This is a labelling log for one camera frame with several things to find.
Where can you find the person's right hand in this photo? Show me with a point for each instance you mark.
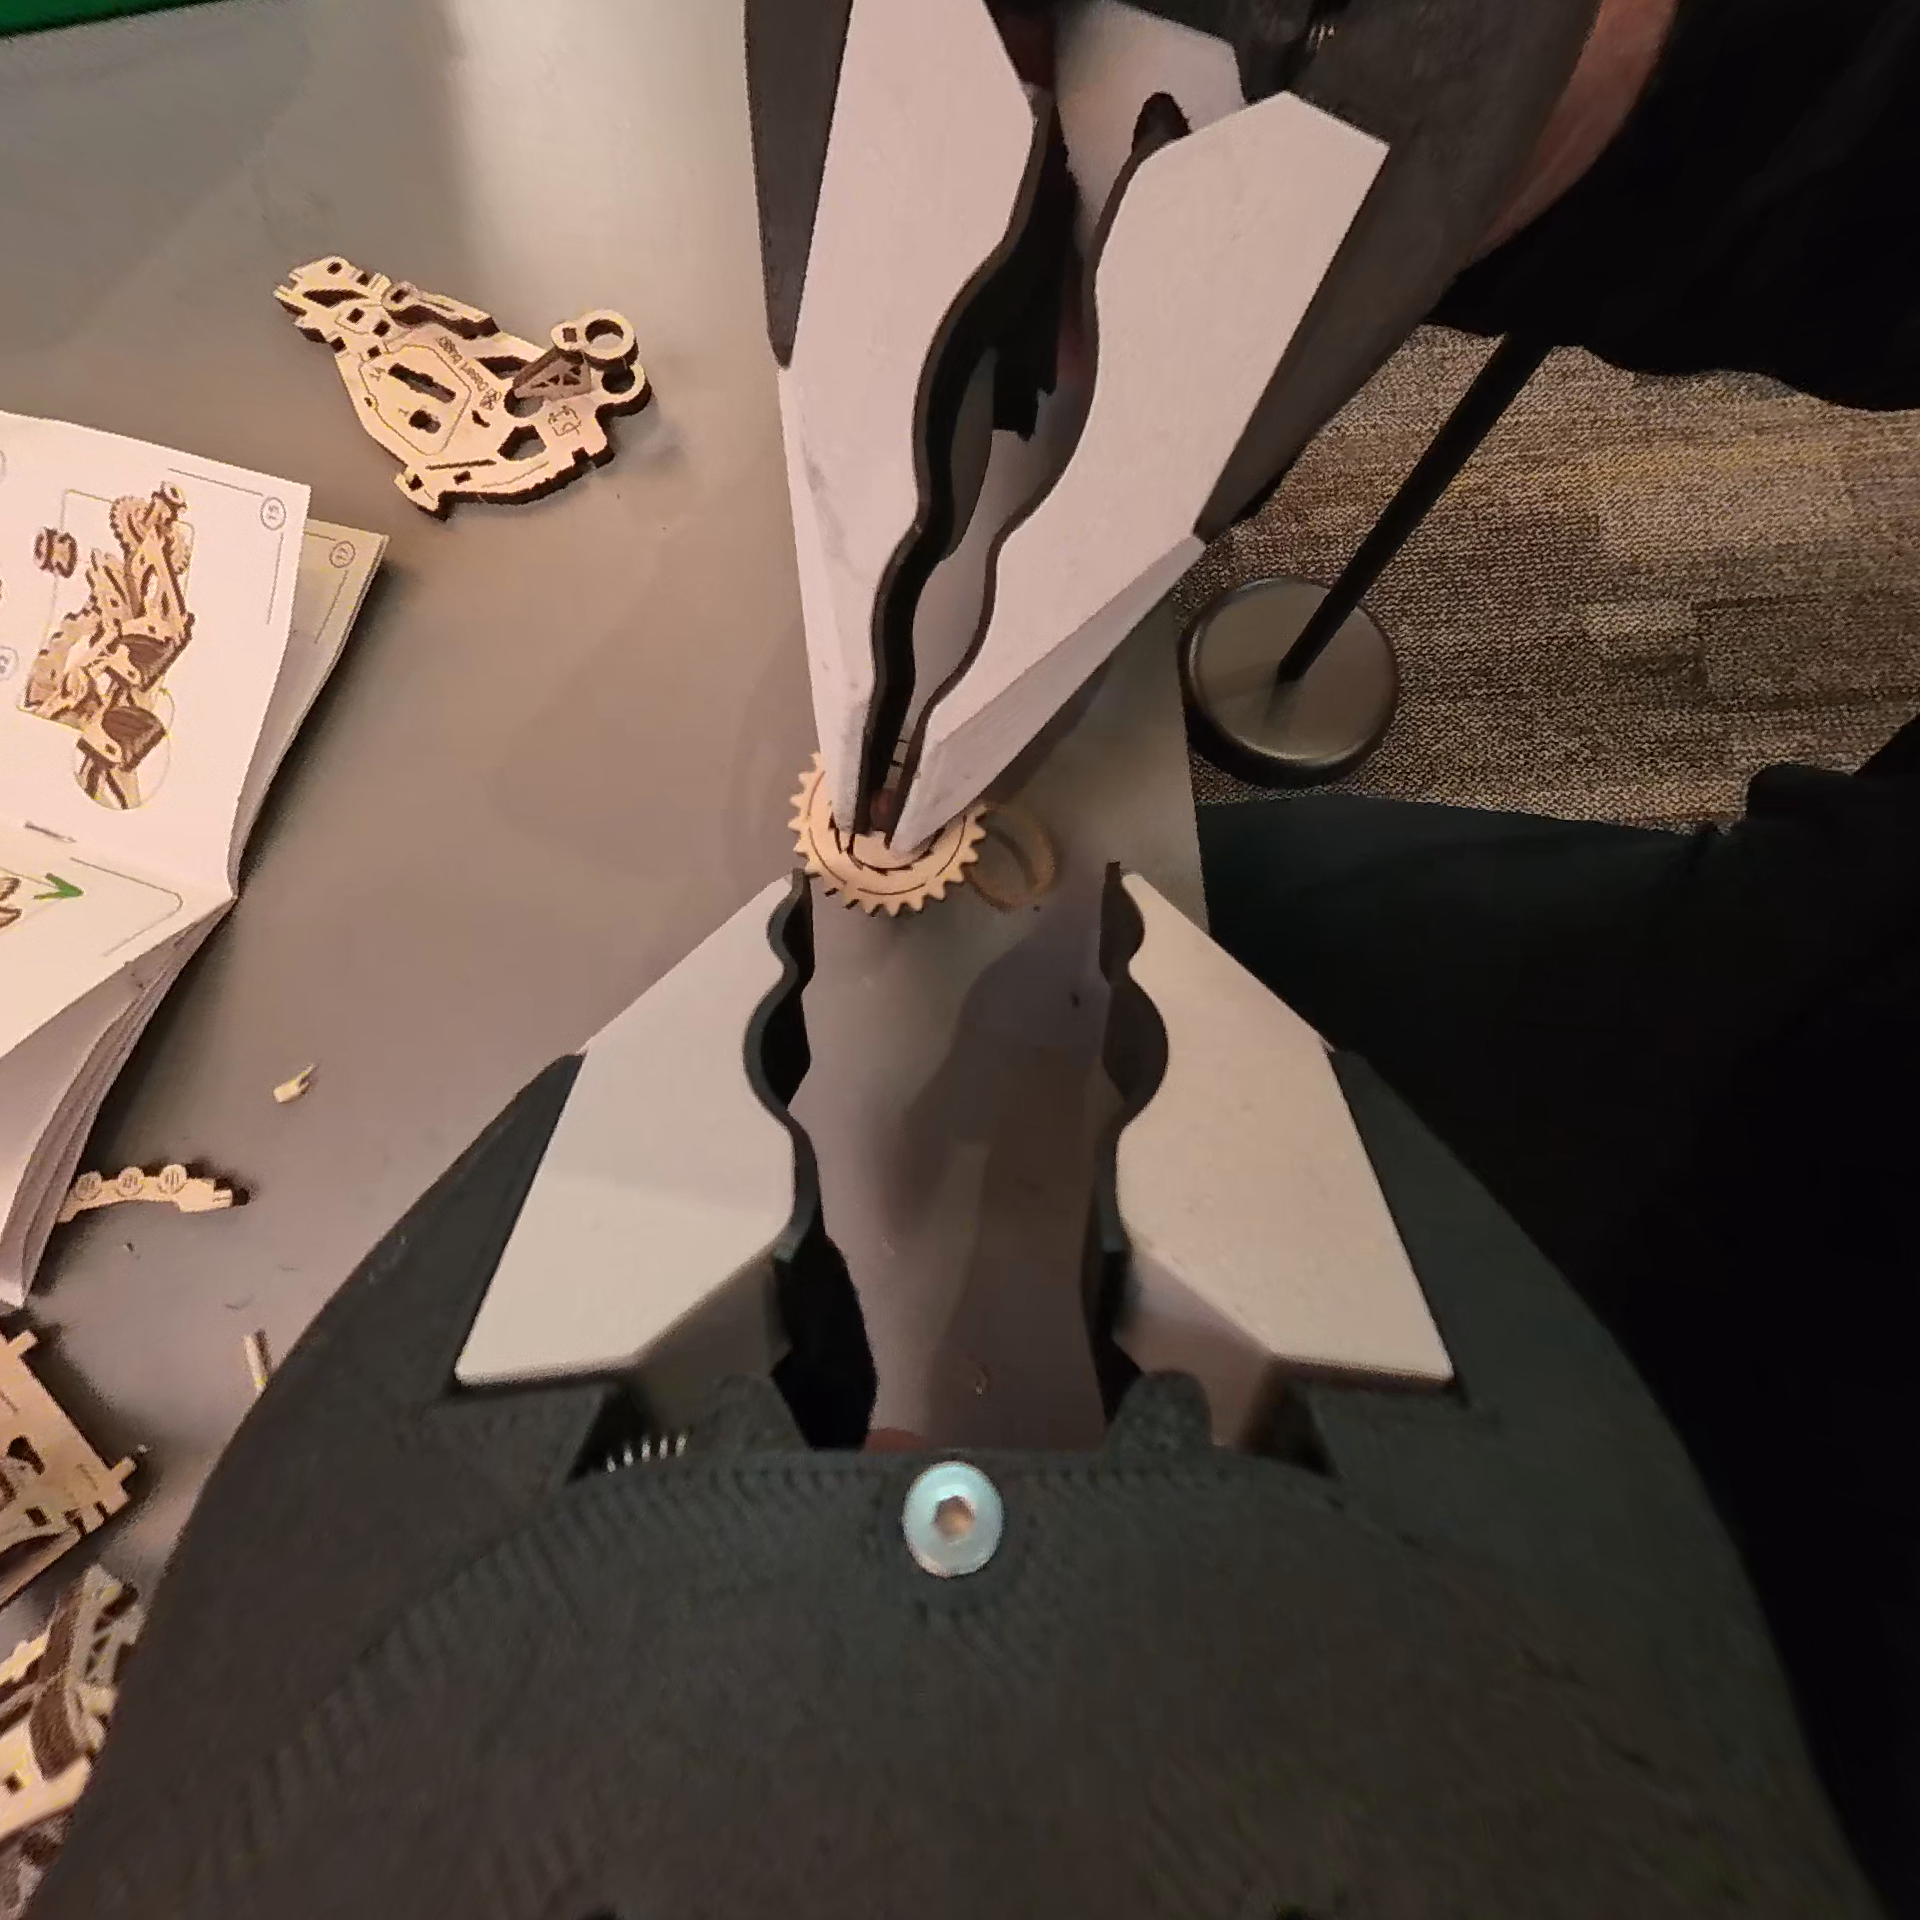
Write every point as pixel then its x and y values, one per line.
pixel 1588 105

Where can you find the open instruction booklet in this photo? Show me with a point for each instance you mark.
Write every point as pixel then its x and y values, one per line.
pixel 133 721

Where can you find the partly built wooden model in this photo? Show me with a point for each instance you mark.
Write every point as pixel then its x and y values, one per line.
pixel 54 1498

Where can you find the thin wooden stick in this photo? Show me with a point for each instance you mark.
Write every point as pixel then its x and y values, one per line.
pixel 261 1354

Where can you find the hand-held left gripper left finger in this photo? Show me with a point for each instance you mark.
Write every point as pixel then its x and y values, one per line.
pixel 641 1202

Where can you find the black pole round base stand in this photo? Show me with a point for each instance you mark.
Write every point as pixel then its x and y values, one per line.
pixel 1325 710

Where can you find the tiny wooden scrap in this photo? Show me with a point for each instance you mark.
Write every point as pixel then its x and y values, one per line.
pixel 302 1085

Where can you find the small wooden gear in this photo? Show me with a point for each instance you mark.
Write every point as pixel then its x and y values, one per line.
pixel 870 877

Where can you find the flat wooden car body panel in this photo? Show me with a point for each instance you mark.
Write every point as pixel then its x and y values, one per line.
pixel 438 406

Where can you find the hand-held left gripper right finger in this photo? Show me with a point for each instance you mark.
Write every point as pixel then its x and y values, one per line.
pixel 1274 1202

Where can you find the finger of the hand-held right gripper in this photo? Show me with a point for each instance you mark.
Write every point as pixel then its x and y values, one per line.
pixel 886 229
pixel 1203 334

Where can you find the wavy wooden strip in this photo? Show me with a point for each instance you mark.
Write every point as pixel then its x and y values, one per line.
pixel 150 1185

